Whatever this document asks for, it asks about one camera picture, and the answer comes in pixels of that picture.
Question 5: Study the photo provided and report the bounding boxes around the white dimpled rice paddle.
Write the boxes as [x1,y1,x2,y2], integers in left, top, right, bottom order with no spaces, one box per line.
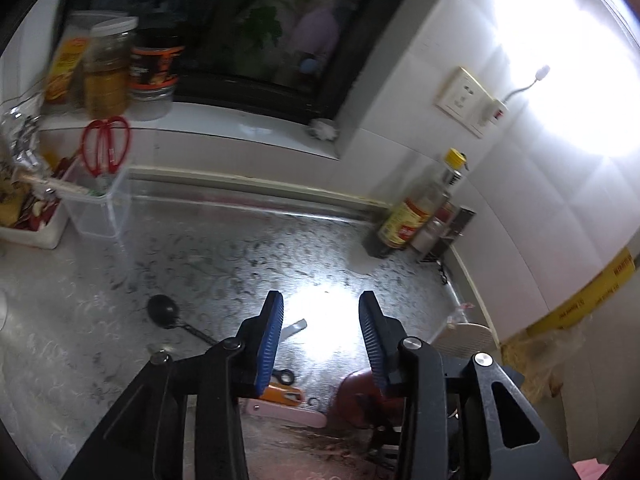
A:
[431,322,496,359]

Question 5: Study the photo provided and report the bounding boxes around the red metal utensil canister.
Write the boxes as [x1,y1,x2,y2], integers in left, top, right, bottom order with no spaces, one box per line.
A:
[328,368,404,429]

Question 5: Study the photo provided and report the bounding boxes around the small black measuring spoon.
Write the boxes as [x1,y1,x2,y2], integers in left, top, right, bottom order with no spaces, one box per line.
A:
[145,295,217,346]

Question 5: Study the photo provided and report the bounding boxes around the orange handled peeler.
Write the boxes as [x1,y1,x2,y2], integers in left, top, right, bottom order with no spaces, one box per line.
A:
[260,368,305,406]

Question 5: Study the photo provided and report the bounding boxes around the pink handled knife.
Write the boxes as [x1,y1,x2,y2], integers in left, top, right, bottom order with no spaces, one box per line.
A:
[240,317,329,430]

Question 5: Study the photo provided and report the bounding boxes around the bag of dried noodles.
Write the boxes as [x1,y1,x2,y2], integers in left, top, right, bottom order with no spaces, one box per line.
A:
[500,318,590,404]

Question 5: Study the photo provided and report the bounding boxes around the pink sleeve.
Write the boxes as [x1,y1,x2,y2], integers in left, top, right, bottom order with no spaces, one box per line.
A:
[573,458,608,480]

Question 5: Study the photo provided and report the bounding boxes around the yellow cling film roll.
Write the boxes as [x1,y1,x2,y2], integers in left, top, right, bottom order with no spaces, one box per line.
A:
[526,247,637,337]

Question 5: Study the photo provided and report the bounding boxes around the vinegar bottle yellow cap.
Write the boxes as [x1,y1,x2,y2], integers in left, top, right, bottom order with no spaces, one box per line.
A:
[363,148,468,259]

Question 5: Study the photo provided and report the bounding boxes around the clear plastic container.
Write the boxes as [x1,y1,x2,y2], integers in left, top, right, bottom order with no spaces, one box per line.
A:
[58,160,131,240]

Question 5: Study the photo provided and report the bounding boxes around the white tray with packets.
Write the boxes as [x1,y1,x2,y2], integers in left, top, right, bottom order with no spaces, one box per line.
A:
[1,155,68,250]

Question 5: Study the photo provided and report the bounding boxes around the crumpled tissue on sill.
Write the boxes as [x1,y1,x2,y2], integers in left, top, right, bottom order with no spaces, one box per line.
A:
[306,118,340,142]

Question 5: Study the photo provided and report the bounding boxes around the jar with yellow contents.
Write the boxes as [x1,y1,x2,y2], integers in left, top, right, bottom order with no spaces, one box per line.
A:
[82,16,138,119]

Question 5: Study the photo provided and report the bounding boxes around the jar with black label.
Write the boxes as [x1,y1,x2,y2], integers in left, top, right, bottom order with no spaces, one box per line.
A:
[128,24,184,122]

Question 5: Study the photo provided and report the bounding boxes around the yellow snack packet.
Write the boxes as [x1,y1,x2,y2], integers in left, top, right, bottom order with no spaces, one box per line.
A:
[44,36,89,105]

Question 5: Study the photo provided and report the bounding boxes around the smartphone leaning on wall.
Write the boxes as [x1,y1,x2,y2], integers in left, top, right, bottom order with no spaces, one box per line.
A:
[418,206,476,264]

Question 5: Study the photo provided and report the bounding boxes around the red handled scissors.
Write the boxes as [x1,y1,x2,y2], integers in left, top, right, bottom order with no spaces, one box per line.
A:
[79,116,131,178]

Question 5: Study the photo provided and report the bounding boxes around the white wall socket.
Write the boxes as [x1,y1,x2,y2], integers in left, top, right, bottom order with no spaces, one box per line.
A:
[435,66,491,124]

